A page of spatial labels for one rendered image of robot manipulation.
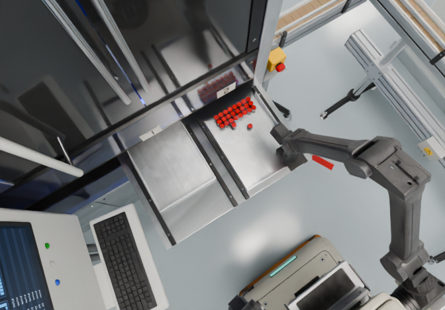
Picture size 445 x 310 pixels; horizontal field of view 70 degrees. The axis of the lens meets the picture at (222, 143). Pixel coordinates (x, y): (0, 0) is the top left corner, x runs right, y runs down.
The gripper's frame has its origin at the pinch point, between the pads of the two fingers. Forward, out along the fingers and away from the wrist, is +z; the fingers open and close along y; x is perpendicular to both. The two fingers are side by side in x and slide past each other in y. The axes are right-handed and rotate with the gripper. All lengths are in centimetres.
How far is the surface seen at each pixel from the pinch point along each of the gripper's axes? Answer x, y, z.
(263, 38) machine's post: -7, 31, -40
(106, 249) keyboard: 81, 11, 7
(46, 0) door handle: 41, 18, -94
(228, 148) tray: 16.9, 18.5, 0.1
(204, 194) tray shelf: 35.3, 7.6, 1.9
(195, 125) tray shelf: 23.7, 34.9, -1.9
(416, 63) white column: -143, 28, 77
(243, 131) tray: 7.5, 21.7, -0.4
